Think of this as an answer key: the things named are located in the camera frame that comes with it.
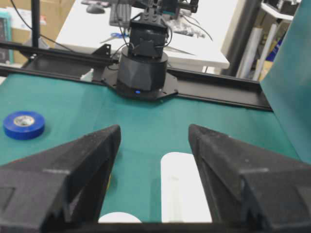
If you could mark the white plastic case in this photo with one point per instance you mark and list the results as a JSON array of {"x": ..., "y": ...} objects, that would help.
[{"x": 182, "y": 196}]

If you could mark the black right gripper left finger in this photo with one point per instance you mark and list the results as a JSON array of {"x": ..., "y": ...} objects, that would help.
[{"x": 60, "y": 187}]

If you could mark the black keyboard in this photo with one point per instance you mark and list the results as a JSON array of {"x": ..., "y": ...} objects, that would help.
[{"x": 120, "y": 15}]

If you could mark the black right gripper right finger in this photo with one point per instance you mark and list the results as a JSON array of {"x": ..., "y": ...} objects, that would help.
[{"x": 260, "y": 189}]

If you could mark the black aluminium frame rail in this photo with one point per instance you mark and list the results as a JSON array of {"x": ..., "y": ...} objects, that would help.
[{"x": 70, "y": 66}]

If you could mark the green backdrop panel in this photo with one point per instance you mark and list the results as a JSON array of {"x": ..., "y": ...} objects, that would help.
[{"x": 287, "y": 86}]

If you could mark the black computer mouse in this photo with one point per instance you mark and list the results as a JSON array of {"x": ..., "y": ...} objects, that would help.
[{"x": 95, "y": 9}]

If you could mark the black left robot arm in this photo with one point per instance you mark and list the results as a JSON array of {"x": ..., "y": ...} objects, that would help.
[{"x": 141, "y": 71}]

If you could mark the blue handled scissors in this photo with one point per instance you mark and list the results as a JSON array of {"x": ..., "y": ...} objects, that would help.
[{"x": 115, "y": 36}]

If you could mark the green table cloth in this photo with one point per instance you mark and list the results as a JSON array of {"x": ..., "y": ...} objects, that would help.
[{"x": 149, "y": 130}]

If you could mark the white background desk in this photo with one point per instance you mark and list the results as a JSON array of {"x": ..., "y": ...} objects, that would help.
[{"x": 83, "y": 32}]

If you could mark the blue tape roll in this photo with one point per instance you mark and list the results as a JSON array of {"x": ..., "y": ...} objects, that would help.
[{"x": 24, "y": 125}]

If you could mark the cardboard box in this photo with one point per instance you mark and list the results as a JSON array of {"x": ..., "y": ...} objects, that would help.
[{"x": 53, "y": 14}]

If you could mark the white tape roll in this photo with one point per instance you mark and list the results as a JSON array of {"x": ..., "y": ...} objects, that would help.
[{"x": 118, "y": 217}]

